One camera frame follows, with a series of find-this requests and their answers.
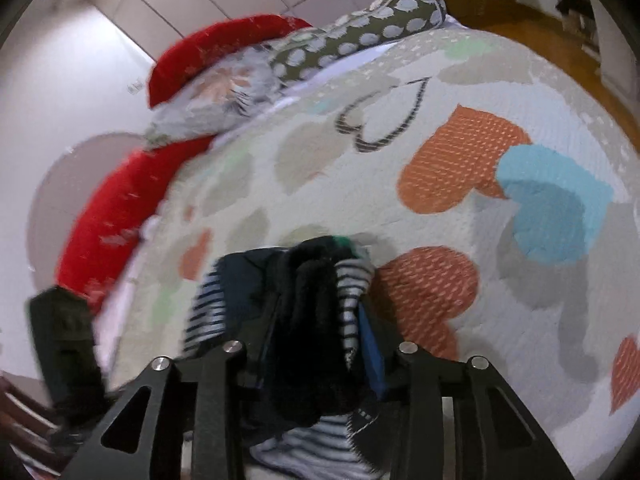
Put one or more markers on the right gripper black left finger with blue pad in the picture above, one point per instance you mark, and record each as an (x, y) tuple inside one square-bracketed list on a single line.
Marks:
[(141, 436)]

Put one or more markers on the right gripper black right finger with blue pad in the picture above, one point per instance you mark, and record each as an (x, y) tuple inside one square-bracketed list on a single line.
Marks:
[(433, 418)]

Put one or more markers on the navy white striped pants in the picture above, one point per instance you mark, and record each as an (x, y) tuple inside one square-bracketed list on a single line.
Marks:
[(297, 311)]

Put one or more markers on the brown wooden chair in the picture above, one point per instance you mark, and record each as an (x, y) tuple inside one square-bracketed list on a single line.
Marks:
[(26, 428)]

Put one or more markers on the lower red pillow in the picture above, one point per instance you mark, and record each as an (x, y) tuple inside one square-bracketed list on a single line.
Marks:
[(108, 229)]

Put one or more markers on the red pillow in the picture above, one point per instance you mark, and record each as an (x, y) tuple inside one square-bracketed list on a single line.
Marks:
[(194, 53), (108, 229)]

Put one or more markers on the green garment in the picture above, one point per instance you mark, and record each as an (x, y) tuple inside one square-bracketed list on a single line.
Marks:
[(345, 246)]

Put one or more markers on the round pink headboard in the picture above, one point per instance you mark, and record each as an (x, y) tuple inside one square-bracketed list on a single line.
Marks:
[(62, 195)]

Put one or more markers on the heart pattern bed quilt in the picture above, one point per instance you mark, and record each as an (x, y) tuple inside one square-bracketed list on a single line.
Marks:
[(497, 199)]

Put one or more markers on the grey floral pillow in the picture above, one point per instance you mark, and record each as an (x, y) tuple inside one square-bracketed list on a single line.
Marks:
[(219, 99)]

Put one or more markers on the upper red pillow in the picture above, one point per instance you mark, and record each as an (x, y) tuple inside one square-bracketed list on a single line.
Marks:
[(194, 53)]

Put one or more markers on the olive polka dot bolster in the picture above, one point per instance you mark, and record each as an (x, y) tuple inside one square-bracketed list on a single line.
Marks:
[(307, 51)]

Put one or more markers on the white shelf unit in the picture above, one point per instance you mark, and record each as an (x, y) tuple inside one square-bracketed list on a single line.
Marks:
[(610, 29)]

